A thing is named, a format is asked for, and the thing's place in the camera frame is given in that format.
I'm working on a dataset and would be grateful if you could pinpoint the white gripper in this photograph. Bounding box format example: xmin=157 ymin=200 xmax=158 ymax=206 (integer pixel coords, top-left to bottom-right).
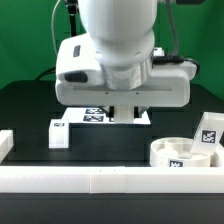
xmin=55 ymin=34 xmax=191 ymax=121

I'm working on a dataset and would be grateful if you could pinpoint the white round stool seat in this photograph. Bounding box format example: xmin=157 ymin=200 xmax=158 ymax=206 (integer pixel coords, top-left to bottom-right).
xmin=149 ymin=137 xmax=218 ymax=168

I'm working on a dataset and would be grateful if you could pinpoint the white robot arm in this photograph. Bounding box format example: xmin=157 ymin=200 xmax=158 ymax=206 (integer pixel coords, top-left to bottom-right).
xmin=55 ymin=0 xmax=195 ymax=123

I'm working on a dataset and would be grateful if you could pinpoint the white marker sheet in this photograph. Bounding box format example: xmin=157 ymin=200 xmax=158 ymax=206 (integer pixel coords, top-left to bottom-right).
xmin=62 ymin=107 xmax=151 ymax=125

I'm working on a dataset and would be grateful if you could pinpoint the white front fence bar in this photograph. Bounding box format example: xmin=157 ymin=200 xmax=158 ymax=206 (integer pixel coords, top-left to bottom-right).
xmin=0 ymin=166 xmax=224 ymax=194

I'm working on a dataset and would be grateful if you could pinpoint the white left fence bar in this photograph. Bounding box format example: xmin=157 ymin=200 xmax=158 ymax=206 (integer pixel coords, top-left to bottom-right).
xmin=0 ymin=130 xmax=14 ymax=163

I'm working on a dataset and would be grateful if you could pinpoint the black base cable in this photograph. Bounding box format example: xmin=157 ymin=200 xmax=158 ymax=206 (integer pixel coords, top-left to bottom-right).
xmin=34 ymin=66 xmax=57 ymax=82

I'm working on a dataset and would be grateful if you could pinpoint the grey hanging cable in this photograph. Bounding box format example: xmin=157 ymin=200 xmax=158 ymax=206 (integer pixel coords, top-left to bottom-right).
xmin=50 ymin=0 xmax=65 ymax=56

